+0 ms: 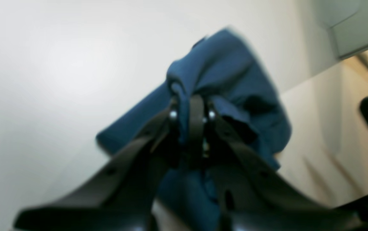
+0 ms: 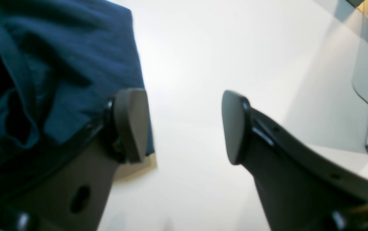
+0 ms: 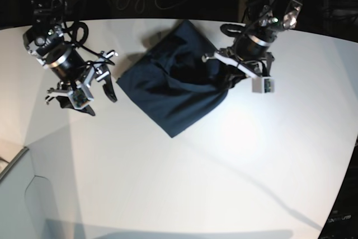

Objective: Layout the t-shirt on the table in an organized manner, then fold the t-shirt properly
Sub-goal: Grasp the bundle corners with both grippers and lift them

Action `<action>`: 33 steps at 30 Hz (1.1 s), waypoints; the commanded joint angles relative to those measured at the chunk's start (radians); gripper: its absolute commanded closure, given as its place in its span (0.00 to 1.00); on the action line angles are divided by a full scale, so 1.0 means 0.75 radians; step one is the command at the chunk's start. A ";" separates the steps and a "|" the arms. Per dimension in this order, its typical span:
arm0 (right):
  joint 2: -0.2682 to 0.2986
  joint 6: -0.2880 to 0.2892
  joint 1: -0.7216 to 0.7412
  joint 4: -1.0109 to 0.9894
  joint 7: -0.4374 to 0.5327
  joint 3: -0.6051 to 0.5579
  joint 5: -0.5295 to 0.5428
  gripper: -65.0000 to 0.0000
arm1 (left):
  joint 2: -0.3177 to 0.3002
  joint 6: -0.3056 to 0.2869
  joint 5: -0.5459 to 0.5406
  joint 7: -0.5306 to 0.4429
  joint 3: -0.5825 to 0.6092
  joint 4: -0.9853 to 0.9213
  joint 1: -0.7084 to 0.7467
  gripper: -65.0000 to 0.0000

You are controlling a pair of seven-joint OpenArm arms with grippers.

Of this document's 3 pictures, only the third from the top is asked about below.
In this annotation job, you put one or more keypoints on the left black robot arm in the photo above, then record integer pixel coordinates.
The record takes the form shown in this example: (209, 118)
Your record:
(266, 15)

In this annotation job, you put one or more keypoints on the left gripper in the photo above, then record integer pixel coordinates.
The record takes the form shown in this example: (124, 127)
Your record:
(248, 56)

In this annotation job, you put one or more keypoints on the dark blue t-shirt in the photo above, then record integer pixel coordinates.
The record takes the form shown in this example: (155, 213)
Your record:
(171, 84)

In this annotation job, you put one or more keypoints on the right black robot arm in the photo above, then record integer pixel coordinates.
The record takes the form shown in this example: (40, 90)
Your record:
(49, 30)

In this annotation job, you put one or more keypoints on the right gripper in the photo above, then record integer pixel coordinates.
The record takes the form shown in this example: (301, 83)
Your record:
(70, 68)

